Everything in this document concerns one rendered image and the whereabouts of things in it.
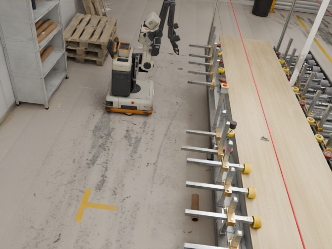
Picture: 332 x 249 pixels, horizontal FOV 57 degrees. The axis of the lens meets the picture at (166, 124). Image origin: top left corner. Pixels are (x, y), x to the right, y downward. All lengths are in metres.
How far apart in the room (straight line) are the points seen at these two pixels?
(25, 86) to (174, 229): 2.72
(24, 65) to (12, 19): 0.60
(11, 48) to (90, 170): 1.81
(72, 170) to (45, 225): 0.73
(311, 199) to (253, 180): 0.45
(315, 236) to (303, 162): 0.75
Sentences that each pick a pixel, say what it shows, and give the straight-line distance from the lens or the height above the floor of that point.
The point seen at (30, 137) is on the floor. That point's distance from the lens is 4.21.
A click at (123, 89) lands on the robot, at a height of 0.42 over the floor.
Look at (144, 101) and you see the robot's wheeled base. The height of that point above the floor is 0.27.
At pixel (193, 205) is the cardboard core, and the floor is 0.08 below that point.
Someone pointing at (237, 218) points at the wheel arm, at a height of 0.96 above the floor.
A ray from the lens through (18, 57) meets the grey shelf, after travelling 4.34.
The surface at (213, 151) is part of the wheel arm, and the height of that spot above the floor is 0.86.
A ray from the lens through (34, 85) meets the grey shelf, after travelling 4.46.
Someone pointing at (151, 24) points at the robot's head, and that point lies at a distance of 3.96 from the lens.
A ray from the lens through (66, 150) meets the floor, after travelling 3.93.
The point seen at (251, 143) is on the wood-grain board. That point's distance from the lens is 2.92.
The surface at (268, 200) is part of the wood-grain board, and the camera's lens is 2.49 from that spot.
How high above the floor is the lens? 2.69
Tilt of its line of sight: 38 degrees down
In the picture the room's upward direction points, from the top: 8 degrees clockwise
